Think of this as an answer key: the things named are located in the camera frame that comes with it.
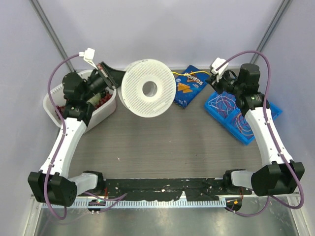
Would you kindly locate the purple toy grape bunch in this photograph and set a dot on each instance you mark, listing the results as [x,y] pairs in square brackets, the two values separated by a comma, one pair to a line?
[60,110]

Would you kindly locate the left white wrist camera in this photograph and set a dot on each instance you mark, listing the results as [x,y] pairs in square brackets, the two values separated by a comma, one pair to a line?
[88,56]

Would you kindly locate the white plastic fruit basket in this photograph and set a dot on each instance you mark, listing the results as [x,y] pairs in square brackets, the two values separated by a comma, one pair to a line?
[74,92]

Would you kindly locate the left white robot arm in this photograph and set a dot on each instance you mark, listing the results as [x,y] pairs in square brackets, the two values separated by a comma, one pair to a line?
[51,184]

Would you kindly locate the aluminium corner post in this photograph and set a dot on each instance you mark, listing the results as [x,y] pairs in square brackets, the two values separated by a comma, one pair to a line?
[275,21]
[48,27]

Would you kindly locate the aluminium corner post left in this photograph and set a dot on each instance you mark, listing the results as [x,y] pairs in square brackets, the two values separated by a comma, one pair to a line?
[48,27]

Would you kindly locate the blue Doritos chip bag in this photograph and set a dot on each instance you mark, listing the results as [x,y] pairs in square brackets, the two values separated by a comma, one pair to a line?
[189,84]

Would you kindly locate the aluminium corner post right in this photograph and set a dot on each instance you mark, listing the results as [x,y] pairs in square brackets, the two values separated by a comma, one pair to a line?
[275,21]

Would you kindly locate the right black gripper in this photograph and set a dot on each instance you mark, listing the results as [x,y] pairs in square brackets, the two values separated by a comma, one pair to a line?
[212,81]

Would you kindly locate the translucent white spool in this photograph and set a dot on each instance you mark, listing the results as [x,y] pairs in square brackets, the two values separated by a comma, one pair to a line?
[148,88]

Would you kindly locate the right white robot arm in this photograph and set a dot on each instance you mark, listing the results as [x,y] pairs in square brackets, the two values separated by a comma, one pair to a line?
[276,175]

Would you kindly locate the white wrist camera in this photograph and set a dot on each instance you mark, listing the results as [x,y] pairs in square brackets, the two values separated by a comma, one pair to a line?
[218,67]
[88,56]

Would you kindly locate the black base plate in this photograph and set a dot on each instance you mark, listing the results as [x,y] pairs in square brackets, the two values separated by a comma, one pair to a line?
[167,189]

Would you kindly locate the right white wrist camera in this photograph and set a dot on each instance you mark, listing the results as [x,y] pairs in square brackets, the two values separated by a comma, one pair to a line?
[218,67]

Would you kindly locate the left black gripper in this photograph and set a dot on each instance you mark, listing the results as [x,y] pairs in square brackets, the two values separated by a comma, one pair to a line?
[114,77]

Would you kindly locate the blue plastic cable bin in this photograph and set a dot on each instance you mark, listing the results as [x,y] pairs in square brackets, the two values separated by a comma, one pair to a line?
[223,109]

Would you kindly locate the white slotted cable duct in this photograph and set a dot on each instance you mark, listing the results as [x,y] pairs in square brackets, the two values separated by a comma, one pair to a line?
[181,203]

